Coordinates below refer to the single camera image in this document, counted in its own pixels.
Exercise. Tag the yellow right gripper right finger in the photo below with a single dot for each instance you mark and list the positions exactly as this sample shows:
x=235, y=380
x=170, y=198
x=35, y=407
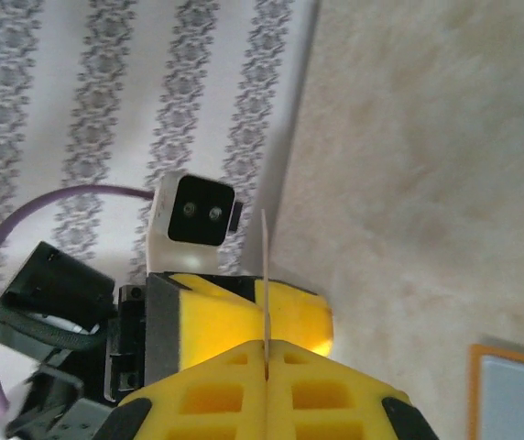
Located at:
x=321, y=399

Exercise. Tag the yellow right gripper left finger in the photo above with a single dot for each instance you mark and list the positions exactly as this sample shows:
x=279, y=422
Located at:
x=207, y=399

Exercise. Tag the orange card holder clear sleeves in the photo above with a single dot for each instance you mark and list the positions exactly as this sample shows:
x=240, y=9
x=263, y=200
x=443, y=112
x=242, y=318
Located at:
x=518, y=403

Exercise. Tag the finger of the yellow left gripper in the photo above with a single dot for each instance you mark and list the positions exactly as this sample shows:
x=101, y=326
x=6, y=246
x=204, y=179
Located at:
x=216, y=321
x=298, y=316

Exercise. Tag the gold credit card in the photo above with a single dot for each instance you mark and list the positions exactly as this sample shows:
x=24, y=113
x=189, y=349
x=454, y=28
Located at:
x=266, y=284

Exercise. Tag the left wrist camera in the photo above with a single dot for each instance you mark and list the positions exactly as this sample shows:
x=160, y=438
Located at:
x=198, y=215

